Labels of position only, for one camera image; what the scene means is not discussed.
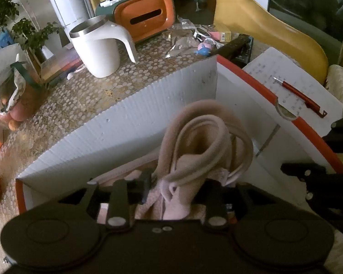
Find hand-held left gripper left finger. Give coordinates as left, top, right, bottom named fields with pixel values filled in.
left=59, top=171, right=152, bottom=230

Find pink cloth headband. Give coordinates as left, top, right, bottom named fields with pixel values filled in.
left=99, top=100, right=255, bottom=220

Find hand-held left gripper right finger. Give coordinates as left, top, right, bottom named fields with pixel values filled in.
left=203, top=181, right=263, bottom=230

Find white standing air conditioner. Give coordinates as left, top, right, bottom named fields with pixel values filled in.
left=41, top=0, right=89, bottom=26

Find written paper sheet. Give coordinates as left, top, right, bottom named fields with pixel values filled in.
left=243, top=47, right=343, bottom=137

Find plastic bag of fruit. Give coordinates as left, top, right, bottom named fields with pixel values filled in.
left=0, top=44, right=43, bottom=137

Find yellow pink small box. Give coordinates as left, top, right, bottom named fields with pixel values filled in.
left=209, top=31, right=232, bottom=42

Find green potted tree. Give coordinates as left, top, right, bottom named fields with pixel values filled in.
left=0, top=0, right=60, bottom=60

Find stack of books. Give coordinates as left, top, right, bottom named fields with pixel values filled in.
left=40, top=48, right=83, bottom=84

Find red pen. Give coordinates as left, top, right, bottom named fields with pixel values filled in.
left=273, top=76, right=328, bottom=117

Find orange green tissue box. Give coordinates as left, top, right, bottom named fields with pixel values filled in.
left=96, top=0, right=175, bottom=45

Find crumpled foil wrapper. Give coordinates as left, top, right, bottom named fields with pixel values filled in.
left=163, top=23, right=202, bottom=58

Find red cardboard box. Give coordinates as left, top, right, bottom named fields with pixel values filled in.
left=16, top=54, right=343, bottom=214

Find yellow giraffe toy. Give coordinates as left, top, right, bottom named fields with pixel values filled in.
left=213, top=0, right=329, bottom=84

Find pink blue small toy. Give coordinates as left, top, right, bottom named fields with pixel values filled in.
left=195, top=41, right=215, bottom=56

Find black remote control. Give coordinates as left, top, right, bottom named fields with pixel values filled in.
left=217, top=34, right=254, bottom=66

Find white mug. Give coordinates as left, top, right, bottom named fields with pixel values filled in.
left=69, top=16, right=138, bottom=78

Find white glasses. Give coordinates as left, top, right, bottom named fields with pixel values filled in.
left=193, top=26, right=218, bottom=41

